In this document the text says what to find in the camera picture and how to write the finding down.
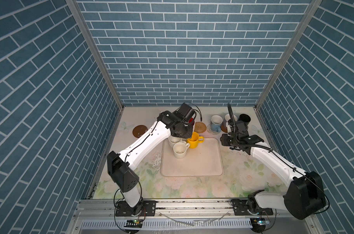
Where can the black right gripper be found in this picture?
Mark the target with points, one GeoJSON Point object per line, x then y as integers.
{"type": "Point", "coordinates": [223, 139]}

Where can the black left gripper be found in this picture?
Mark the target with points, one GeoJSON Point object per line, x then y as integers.
{"type": "Point", "coordinates": [188, 133]}

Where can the brown wooden round coaster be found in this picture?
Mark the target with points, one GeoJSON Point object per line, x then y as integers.
{"type": "Point", "coordinates": [223, 128]}

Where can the black mug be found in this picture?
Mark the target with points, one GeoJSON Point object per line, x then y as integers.
{"type": "Point", "coordinates": [245, 118]}

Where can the purple handle white mug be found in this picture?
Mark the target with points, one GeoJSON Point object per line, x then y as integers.
{"type": "Point", "coordinates": [228, 120]}

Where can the yellow mug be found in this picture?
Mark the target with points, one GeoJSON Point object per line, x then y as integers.
{"type": "Point", "coordinates": [194, 140]}

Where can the light blue mug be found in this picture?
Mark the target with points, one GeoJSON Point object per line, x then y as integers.
{"type": "Point", "coordinates": [216, 122]}

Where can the beige serving tray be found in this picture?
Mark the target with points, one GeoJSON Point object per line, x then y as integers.
{"type": "Point", "coordinates": [205, 160]}

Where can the dark brown glossy round coaster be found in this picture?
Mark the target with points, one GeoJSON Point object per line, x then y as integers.
{"type": "Point", "coordinates": [139, 130]}

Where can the red inside white mug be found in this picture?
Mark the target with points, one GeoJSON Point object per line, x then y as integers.
{"type": "Point", "coordinates": [191, 121]}

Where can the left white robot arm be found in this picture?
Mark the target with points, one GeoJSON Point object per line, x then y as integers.
{"type": "Point", "coordinates": [121, 165]}

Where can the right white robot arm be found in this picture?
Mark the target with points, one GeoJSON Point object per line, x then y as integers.
{"type": "Point", "coordinates": [305, 194]}

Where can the white mug top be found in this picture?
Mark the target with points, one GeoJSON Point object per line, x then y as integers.
{"type": "Point", "coordinates": [174, 140]}

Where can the white mug middle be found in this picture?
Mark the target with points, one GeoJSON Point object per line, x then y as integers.
{"type": "Point", "coordinates": [180, 149]}

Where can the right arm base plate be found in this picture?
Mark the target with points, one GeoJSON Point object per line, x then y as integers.
{"type": "Point", "coordinates": [248, 207]}

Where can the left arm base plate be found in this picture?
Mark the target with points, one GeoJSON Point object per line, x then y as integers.
{"type": "Point", "coordinates": [144, 208]}

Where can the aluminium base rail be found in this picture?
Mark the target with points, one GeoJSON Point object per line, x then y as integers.
{"type": "Point", "coordinates": [173, 208]}

